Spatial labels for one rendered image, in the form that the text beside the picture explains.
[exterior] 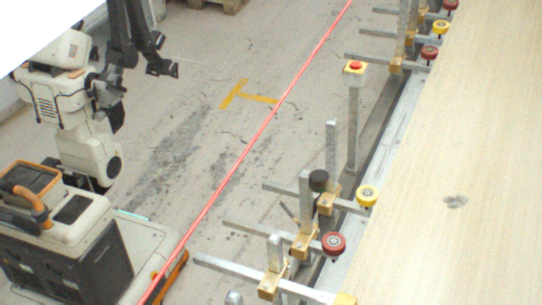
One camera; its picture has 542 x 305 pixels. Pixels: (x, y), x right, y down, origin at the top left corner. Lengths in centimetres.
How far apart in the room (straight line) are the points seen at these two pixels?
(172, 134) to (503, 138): 222
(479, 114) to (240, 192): 150
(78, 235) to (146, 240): 66
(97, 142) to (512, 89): 175
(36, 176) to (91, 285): 48
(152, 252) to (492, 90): 169
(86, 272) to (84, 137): 54
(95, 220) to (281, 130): 178
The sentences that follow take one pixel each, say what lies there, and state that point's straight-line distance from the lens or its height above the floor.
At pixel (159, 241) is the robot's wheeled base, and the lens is 285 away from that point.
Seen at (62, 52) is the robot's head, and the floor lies 133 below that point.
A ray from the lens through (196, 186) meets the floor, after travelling 346.
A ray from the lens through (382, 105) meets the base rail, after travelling 282.
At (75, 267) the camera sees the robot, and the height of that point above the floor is 65.
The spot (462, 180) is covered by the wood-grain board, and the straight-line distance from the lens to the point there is 219.
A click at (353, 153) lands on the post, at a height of 81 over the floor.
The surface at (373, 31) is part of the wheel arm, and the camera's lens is 316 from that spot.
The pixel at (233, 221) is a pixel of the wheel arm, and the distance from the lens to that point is 207.
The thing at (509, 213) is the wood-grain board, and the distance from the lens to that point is 211.
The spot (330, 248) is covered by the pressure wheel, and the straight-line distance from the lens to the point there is 191.
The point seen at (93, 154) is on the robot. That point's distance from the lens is 249.
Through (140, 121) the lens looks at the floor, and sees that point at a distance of 405.
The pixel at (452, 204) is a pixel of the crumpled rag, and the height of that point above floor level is 91.
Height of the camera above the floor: 239
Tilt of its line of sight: 41 degrees down
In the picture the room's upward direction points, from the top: 5 degrees counter-clockwise
